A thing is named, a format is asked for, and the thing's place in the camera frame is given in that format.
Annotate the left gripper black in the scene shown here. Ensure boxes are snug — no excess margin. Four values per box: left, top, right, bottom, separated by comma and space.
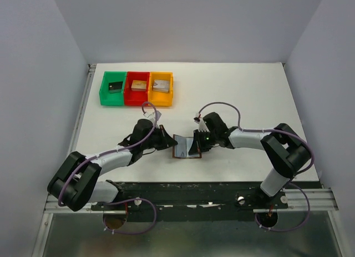
141, 124, 178, 150

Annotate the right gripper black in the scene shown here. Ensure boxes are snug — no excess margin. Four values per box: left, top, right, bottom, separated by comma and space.
189, 129, 218, 155

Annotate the brown leather card holder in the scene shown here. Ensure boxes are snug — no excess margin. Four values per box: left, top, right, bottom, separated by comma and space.
173, 134, 202, 159

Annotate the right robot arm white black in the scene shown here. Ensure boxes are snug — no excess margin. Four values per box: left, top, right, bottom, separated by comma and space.
189, 112, 313, 208

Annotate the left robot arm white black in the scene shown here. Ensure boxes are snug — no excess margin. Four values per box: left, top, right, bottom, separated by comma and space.
47, 119, 178, 211

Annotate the silver card stack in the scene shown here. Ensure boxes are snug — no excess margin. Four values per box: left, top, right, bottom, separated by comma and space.
153, 79, 170, 93

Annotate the tan card stack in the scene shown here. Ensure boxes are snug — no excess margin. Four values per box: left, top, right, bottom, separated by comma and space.
131, 80, 146, 92

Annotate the orange plastic bin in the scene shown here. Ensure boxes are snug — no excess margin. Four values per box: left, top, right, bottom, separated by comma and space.
148, 72, 174, 107

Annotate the red plastic bin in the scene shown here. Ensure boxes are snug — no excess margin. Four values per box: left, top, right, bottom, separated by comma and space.
124, 71, 150, 107

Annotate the left white knob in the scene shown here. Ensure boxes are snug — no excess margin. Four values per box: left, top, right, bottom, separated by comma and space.
134, 199, 141, 206

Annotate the white knob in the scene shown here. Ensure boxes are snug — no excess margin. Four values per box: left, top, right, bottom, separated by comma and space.
134, 199, 141, 206
237, 196, 245, 205

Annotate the right white knob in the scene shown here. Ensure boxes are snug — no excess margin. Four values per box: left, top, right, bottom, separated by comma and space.
237, 196, 245, 205

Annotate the green plastic bin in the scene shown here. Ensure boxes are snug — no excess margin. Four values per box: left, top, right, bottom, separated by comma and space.
99, 71, 127, 107

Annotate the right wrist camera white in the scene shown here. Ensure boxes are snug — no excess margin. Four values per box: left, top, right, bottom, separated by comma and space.
194, 113, 209, 132

